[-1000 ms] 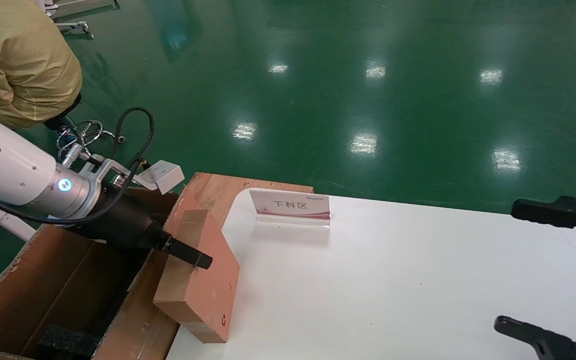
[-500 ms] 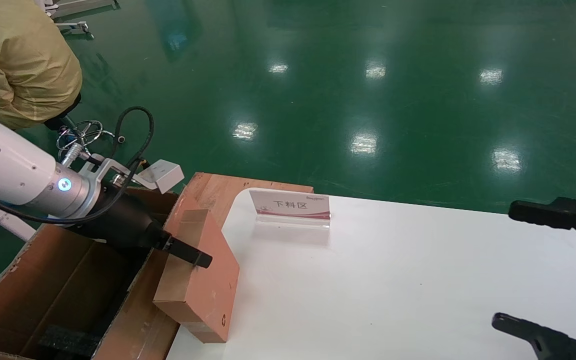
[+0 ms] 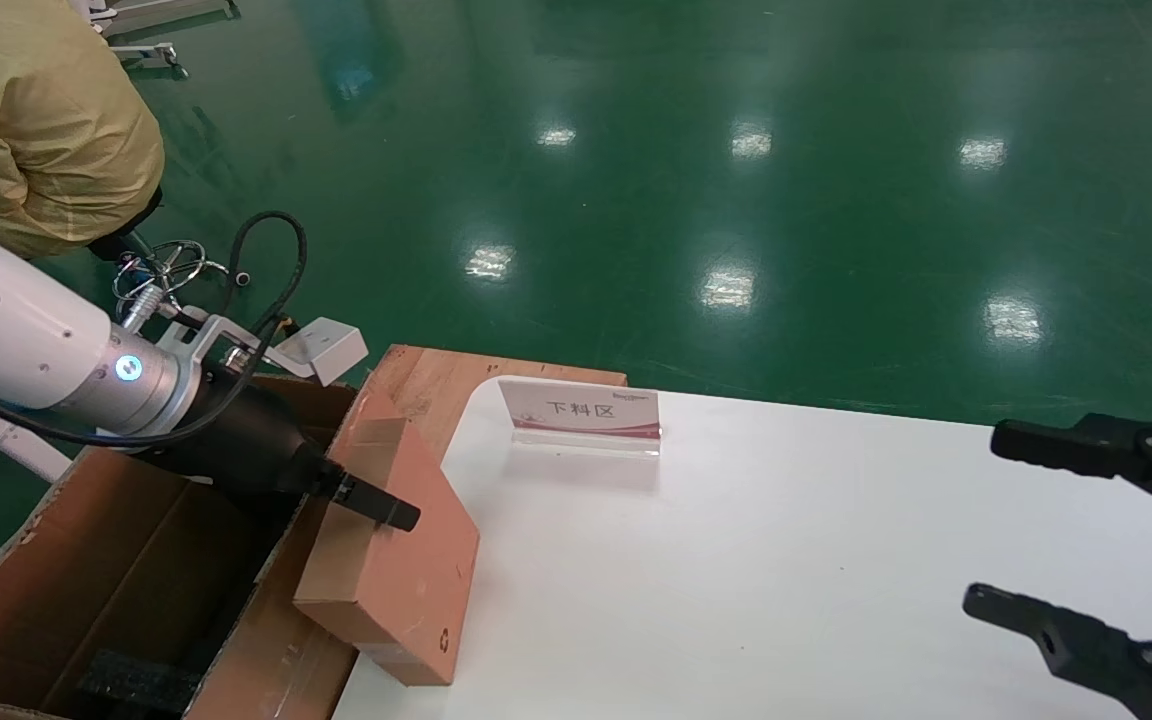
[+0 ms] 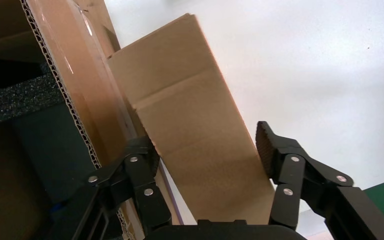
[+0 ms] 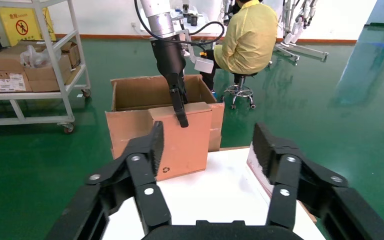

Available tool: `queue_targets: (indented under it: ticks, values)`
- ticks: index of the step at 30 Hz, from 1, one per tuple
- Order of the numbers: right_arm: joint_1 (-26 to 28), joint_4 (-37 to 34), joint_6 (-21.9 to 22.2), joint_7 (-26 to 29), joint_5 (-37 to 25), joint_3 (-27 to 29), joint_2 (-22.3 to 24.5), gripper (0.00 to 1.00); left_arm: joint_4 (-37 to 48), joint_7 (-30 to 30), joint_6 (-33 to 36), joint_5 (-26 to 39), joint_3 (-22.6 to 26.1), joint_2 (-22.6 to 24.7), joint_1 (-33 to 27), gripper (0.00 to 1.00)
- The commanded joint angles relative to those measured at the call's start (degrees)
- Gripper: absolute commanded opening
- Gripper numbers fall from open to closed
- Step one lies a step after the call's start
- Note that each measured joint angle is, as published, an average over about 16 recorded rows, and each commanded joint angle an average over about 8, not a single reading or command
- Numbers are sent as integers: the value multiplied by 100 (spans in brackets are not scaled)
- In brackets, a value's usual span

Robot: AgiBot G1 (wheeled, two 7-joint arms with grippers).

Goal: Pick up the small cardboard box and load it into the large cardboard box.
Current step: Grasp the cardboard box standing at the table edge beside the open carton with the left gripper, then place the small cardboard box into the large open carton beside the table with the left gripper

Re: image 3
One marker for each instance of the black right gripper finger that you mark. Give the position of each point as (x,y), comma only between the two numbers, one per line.
(1136,450)
(1116,655)

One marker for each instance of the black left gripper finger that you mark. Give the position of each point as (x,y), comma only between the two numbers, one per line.
(376,505)

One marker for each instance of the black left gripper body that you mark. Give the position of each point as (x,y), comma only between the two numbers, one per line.
(246,450)

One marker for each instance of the small cardboard box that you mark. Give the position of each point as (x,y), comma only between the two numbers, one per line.
(396,580)

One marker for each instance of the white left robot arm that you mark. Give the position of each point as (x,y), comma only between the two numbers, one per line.
(16,330)

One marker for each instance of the large open cardboard box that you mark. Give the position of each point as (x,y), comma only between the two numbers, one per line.
(136,560)

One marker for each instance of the brown wooden board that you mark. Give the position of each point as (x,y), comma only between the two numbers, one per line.
(496,368)

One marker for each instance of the chrome base swivel stool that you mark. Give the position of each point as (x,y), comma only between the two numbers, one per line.
(172,262)

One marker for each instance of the acrylic sign with red print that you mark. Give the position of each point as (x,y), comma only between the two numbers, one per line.
(581,410)

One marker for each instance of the white slanted metal pole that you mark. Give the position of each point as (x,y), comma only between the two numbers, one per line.
(6,440)

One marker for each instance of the person in yellow coat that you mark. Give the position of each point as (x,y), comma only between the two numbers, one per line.
(36,120)

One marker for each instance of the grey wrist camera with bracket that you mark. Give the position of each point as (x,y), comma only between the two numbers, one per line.
(326,350)

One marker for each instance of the grey metal equipment frame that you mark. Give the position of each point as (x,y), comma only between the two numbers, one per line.
(166,12)

